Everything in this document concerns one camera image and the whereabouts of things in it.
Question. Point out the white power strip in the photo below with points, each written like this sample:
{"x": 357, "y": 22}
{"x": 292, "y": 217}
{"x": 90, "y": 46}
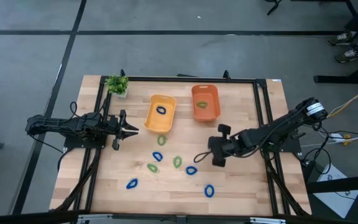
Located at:
{"x": 337, "y": 137}

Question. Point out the black aluminium table frame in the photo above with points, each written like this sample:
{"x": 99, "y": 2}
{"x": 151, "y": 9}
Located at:
{"x": 182, "y": 79}

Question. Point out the green coil wristband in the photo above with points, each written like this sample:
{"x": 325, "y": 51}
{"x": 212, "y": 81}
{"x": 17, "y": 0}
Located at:
{"x": 148, "y": 165}
{"x": 158, "y": 140}
{"x": 198, "y": 104}
{"x": 174, "y": 162}

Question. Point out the black metal beam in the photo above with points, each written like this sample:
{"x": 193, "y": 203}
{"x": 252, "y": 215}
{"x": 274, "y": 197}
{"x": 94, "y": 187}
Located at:
{"x": 337, "y": 186}

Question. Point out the green plant in white pot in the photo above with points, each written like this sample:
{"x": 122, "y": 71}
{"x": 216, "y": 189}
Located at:
{"x": 117, "y": 84}

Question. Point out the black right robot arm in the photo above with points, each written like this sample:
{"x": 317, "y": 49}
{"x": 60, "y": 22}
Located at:
{"x": 275, "y": 127}

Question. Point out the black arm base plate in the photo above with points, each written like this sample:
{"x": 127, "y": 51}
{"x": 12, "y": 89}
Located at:
{"x": 85, "y": 143}
{"x": 291, "y": 146}

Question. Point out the black diagonal frame strut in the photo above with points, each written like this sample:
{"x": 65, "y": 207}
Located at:
{"x": 78, "y": 186}
{"x": 285, "y": 187}

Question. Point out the black crossbeam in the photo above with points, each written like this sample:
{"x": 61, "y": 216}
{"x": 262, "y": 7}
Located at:
{"x": 26, "y": 217}

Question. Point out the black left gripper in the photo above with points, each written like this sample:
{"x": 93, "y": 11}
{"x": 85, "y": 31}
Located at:
{"x": 117, "y": 129}

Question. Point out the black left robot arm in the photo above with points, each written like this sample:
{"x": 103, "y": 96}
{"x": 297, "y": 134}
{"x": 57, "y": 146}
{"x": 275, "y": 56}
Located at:
{"x": 57, "y": 124}

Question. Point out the blue coil wristband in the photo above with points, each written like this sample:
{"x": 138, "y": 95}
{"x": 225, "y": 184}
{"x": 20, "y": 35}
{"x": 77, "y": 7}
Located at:
{"x": 127, "y": 186}
{"x": 205, "y": 191}
{"x": 187, "y": 170}
{"x": 157, "y": 109}
{"x": 153, "y": 155}

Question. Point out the yellow plug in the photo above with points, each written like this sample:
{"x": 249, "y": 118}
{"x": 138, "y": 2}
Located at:
{"x": 347, "y": 137}

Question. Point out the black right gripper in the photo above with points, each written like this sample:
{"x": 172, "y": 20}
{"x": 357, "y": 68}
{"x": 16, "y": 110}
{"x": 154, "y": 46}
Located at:
{"x": 221, "y": 146}

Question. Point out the person's shoe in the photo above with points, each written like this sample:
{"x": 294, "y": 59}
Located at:
{"x": 340, "y": 39}
{"x": 348, "y": 55}

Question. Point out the orange plastic bin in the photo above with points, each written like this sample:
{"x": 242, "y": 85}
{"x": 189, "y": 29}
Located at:
{"x": 205, "y": 115}

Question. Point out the yellow plastic bin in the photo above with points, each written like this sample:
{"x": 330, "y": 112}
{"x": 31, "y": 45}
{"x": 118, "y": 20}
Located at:
{"x": 154, "y": 124}

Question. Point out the silver metal bracket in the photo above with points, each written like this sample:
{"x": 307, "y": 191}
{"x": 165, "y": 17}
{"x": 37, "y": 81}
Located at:
{"x": 267, "y": 221}
{"x": 95, "y": 218}

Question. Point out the black chair leg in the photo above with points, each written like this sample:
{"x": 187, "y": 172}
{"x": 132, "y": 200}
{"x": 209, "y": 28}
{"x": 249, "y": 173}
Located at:
{"x": 274, "y": 7}

